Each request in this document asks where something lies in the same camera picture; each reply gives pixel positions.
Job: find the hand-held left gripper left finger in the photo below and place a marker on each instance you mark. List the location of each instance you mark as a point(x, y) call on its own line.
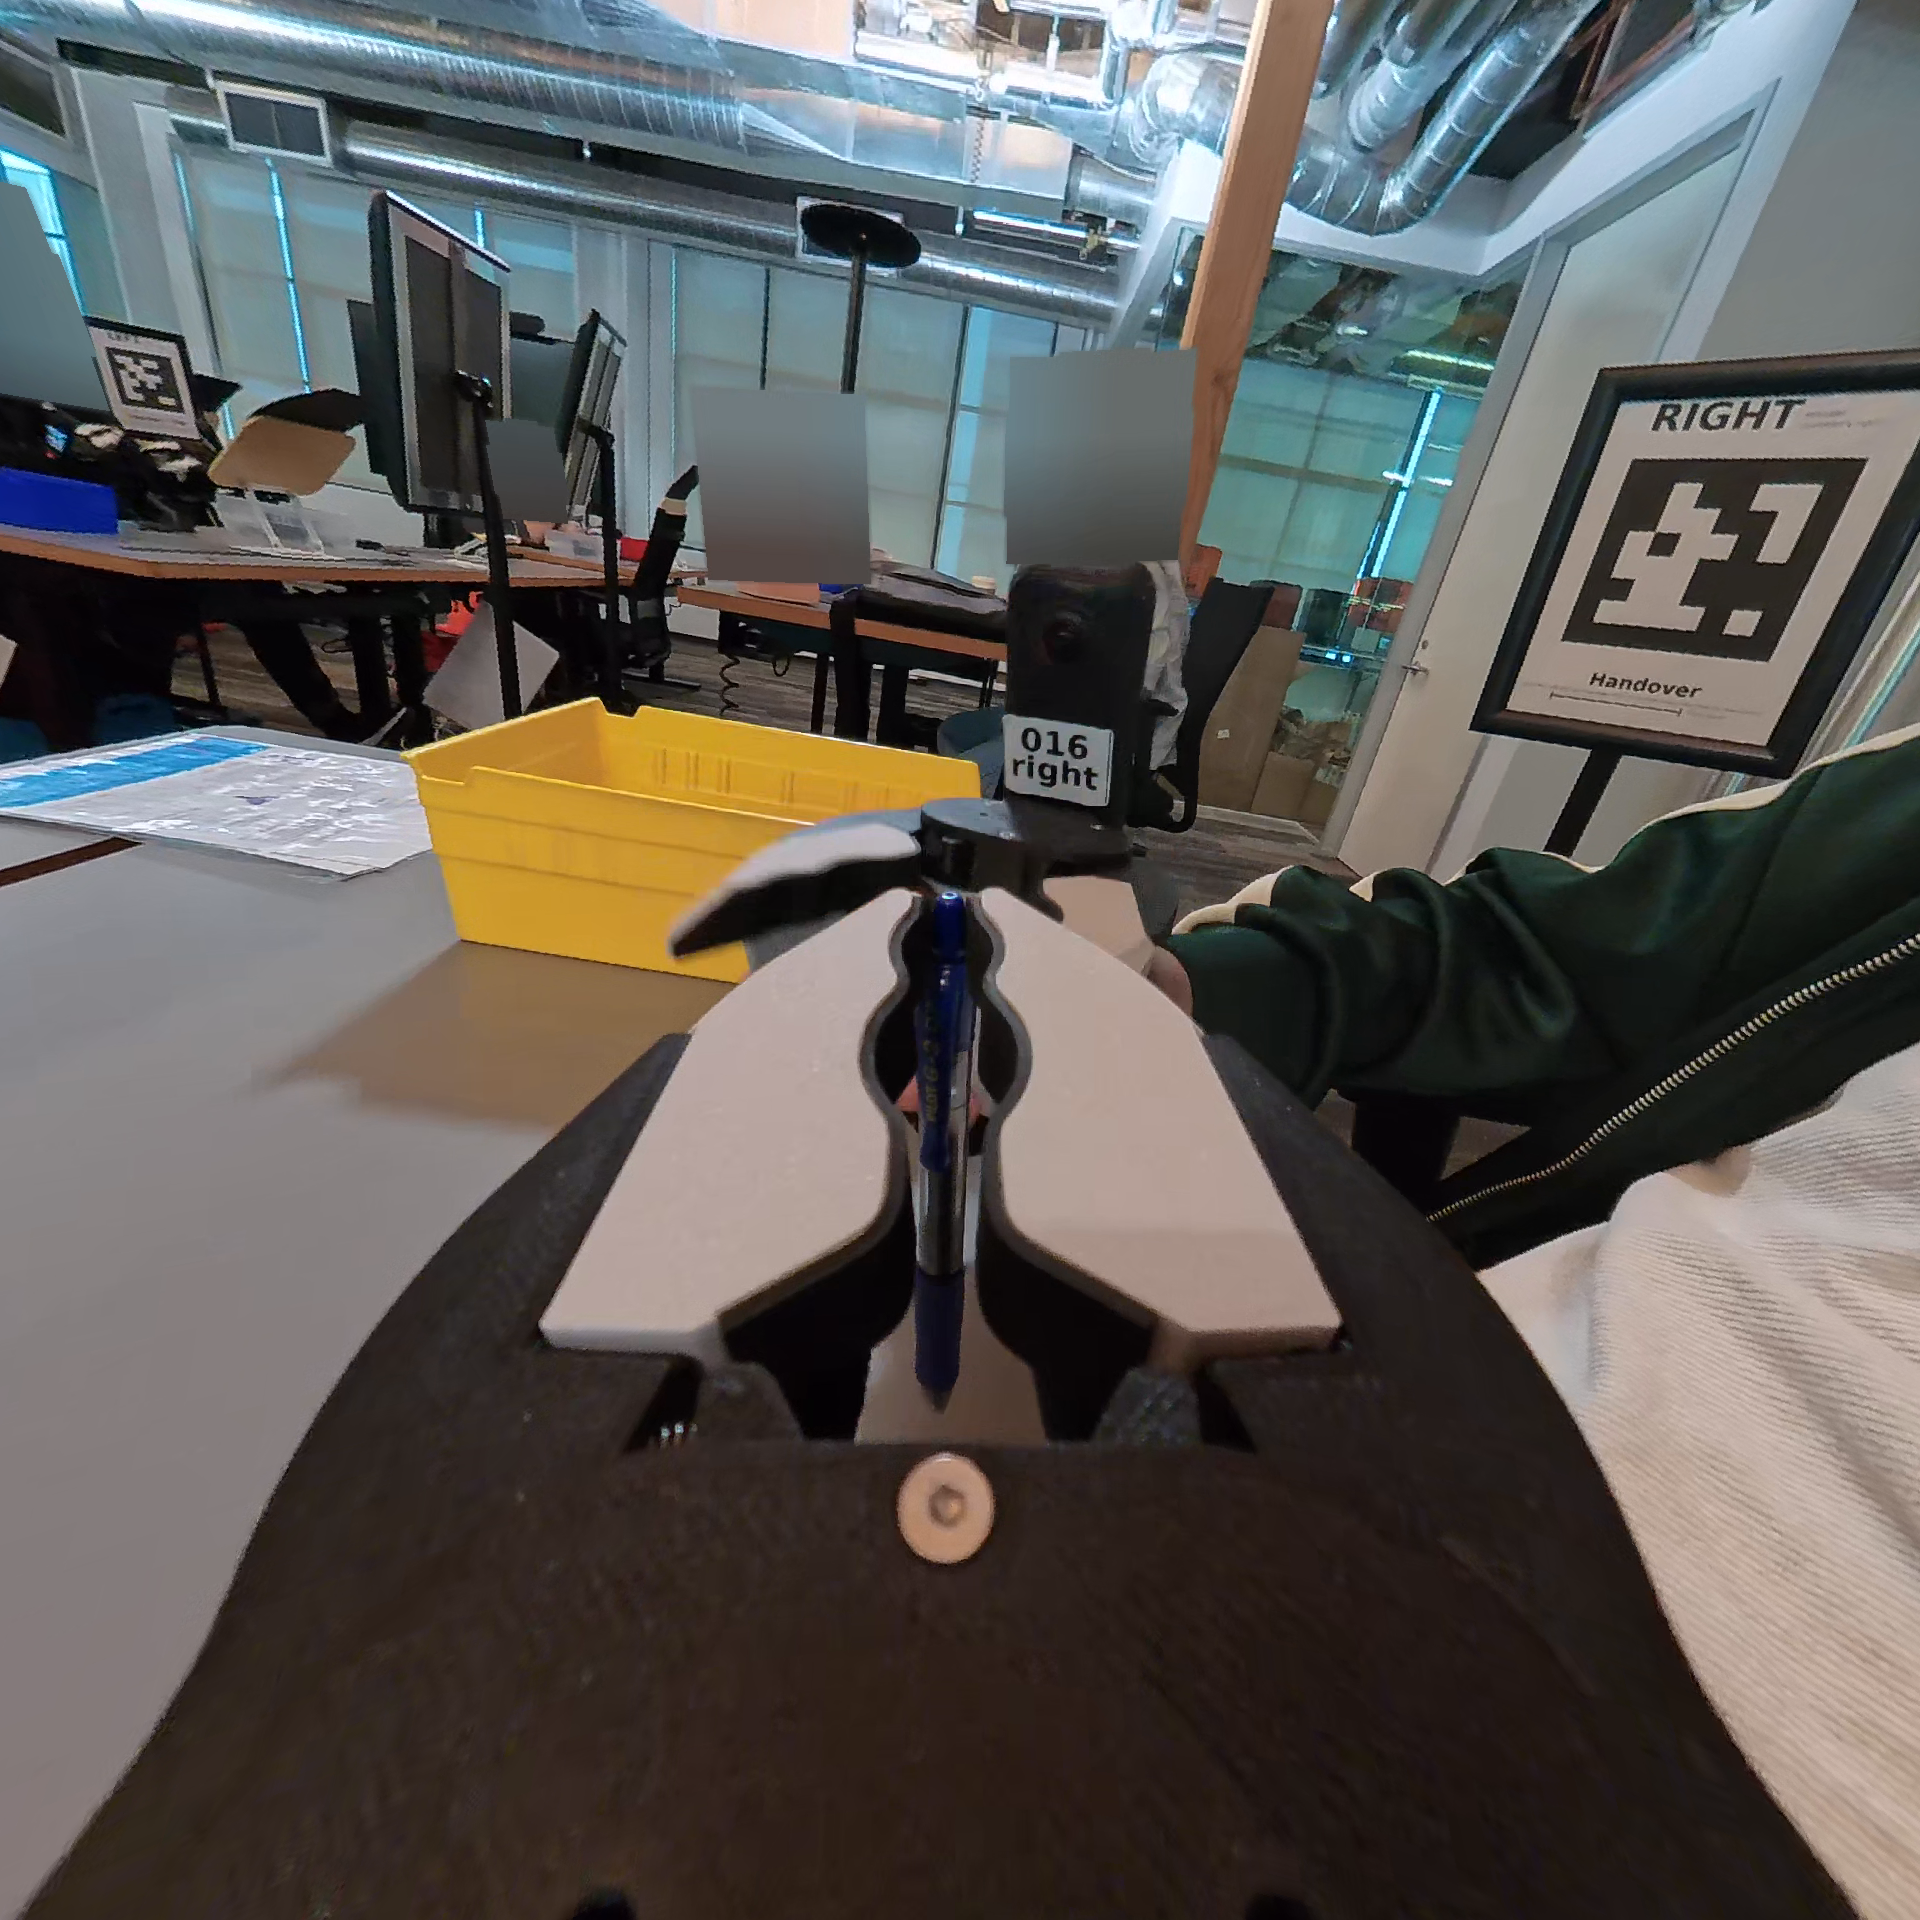
point(720, 1186)

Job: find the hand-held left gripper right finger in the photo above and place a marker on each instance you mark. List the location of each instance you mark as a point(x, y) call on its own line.
point(1172, 1186)

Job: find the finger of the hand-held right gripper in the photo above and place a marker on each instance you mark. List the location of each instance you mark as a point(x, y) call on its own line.
point(797, 885)
point(1103, 915)

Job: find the yellow plastic bin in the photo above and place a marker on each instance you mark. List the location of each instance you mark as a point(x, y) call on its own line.
point(599, 855)

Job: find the blue ballpoint pen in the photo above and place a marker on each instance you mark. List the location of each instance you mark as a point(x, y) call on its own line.
point(941, 1321)

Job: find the person's right forearm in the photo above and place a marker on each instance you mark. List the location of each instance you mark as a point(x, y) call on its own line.
point(1501, 962)

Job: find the background wooden desk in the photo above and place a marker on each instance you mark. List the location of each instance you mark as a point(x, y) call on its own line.
point(780, 610)
point(301, 563)

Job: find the grey desk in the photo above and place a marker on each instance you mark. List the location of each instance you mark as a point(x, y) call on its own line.
point(301, 1125)

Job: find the person's right hand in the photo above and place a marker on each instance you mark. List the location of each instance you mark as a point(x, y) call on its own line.
point(1175, 988)

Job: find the black office chair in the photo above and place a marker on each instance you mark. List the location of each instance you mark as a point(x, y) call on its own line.
point(1230, 675)

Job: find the black bag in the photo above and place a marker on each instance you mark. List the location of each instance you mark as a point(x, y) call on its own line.
point(932, 590)

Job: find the wooden pillar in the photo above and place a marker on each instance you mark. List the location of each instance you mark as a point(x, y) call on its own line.
point(1254, 226)

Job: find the black metal pole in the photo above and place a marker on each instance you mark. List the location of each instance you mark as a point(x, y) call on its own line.
point(858, 242)

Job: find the black computer monitor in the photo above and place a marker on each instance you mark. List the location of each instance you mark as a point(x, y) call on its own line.
point(436, 361)
point(594, 405)

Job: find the person's dark green jacket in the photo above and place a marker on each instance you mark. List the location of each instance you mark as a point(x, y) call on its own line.
point(1725, 1109)

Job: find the blue and white paper sheet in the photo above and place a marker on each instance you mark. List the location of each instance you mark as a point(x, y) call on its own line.
point(226, 796)

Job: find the person's white shirt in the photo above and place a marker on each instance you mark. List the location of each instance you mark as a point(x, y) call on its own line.
point(1771, 1425)

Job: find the framed marker poster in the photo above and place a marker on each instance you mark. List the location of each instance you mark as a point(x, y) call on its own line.
point(1725, 557)

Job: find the cardboard backed board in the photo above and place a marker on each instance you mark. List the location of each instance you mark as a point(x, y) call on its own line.
point(285, 442)

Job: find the small marker poster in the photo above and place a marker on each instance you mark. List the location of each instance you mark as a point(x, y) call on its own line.
point(143, 378)

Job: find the blue plastic bin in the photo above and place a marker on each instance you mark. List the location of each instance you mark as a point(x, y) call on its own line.
point(54, 500)

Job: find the silver ventilation duct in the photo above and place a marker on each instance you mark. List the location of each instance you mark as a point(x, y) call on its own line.
point(675, 196)

